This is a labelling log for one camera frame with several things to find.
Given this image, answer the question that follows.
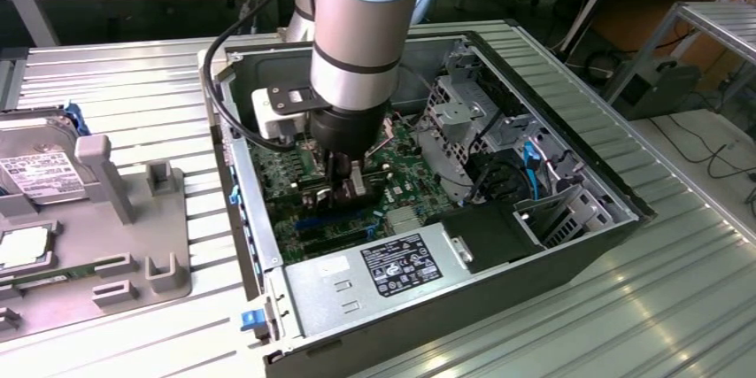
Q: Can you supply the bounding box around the blue plastic disk bracket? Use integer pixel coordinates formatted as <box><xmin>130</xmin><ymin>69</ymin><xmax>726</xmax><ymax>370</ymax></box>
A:
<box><xmin>59</xmin><ymin>102</ymin><xmax>90</xmax><ymax>138</ymax></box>

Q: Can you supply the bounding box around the blue SATA wire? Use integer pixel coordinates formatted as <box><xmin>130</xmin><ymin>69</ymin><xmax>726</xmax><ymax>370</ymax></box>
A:
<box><xmin>521</xmin><ymin>140</ymin><xmax>542</xmax><ymax>203</ymax></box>

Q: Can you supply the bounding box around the aluminium slat table frame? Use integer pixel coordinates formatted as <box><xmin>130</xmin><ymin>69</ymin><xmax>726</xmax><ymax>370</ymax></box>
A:
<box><xmin>603</xmin><ymin>0</ymin><xmax>756</xmax><ymax>110</ymax></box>

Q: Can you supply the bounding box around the silver power supply with label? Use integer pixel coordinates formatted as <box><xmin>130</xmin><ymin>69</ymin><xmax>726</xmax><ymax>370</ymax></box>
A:
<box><xmin>281</xmin><ymin>222</ymin><xmax>474</xmax><ymax>340</ymax></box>

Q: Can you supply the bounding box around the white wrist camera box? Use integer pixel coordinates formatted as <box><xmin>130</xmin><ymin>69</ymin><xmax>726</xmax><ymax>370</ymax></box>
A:
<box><xmin>249</xmin><ymin>84</ymin><xmax>331</xmax><ymax>143</ymax></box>

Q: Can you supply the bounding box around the green graphics card black fan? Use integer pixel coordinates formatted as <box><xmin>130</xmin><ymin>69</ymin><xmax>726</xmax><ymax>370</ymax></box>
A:
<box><xmin>267</xmin><ymin>165</ymin><xmax>387</xmax><ymax>220</ymax></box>

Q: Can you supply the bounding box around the black box device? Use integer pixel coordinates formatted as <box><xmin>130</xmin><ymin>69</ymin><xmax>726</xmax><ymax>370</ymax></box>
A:
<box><xmin>609</xmin><ymin>58</ymin><xmax>705</xmax><ymax>120</ymax></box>

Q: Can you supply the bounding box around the black coiled cable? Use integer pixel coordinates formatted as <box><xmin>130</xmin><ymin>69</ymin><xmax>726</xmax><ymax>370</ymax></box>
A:
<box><xmin>582</xmin><ymin>47</ymin><xmax>622</xmax><ymax>83</ymax></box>

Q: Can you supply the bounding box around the green loose RAM stick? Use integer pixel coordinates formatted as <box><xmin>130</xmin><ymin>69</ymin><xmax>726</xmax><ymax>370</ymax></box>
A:
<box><xmin>0</xmin><ymin>262</ymin><xmax>98</xmax><ymax>293</ymax></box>

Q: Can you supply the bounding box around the silver CPU chip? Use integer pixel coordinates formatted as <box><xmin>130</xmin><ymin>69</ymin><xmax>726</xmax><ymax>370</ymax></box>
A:
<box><xmin>0</xmin><ymin>226</ymin><xmax>53</xmax><ymax>271</ymax></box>

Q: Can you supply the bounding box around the grey plastic parts rack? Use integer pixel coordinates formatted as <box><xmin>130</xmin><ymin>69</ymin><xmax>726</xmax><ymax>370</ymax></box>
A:
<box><xmin>0</xmin><ymin>133</ymin><xmax>193</xmax><ymax>344</ymax></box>

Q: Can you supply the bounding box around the thin black cable loop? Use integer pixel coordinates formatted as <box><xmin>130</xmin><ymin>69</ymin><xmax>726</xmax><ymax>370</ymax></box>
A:
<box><xmin>666</xmin><ymin>112</ymin><xmax>756</xmax><ymax>181</ymax></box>

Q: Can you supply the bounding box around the black open PC case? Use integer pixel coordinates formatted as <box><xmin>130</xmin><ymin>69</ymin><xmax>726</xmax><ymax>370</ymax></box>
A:
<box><xmin>195</xmin><ymin>30</ymin><xmax>659</xmax><ymax>378</ymax></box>

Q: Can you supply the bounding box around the blue case latch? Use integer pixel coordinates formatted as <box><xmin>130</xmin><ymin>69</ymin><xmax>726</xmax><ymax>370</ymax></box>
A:
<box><xmin>237</xmin><ymin>308</ymin><xmax>263</xmax><ymax>331</ymax></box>

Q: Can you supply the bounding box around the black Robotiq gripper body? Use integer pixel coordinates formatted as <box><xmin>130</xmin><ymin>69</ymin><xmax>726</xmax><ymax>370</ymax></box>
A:
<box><xmin>309</xmin><ymin>102</ymin><xmax>389</xmax><ymax>215</ymax></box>

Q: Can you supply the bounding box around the silver chipset heatsink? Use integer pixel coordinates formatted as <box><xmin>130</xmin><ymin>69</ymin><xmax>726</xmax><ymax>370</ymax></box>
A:
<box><xmin>382</xmin><ymin>206</ymin><xmax>423</xmax><ymax>231</ymax></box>

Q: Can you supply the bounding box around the green motherboard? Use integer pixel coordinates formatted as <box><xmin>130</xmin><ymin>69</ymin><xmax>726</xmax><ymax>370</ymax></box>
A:
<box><xmin>243</xmin><ymin>111</ymin><xmax>439</xmax><ymax>264</ymax></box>

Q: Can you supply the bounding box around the black expansion slot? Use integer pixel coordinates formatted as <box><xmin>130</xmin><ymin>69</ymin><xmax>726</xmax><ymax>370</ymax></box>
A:
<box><xmin>302</xmin><ymin>233</ymin><xmax>371</xmax><ymax>256</ymax></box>
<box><xmin>295</xmin><ymin>224</ymin><xmax>367</xmax><ymax>243</ymax></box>

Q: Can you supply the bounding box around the silver hard disk with label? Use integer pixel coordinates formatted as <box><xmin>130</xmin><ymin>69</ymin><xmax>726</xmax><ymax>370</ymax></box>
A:
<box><xmin>0</xmin><ymin>113</ymin><xmax>97</xmax><ymax>207</ymax></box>

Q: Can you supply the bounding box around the dark grey metal frame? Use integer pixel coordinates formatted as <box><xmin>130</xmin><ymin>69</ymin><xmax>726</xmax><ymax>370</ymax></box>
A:
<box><xmin>0</xmin><ymin>47</ymin><xmax>30</xmax><ymax>112</ymax></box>

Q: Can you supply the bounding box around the silver metal disk bay cage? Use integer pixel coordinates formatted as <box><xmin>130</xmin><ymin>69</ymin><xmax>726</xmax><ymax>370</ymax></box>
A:
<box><xmin>419</xmin><ymin>73</ymin><xmax>533</xmax><ymax>203</ymax></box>

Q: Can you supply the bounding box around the thick black camera cable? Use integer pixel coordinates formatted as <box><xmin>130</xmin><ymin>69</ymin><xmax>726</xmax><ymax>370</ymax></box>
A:
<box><xmin>199</xmin><ymin>0</ymin><xmax>303</xmax><ymax>151</ymax></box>

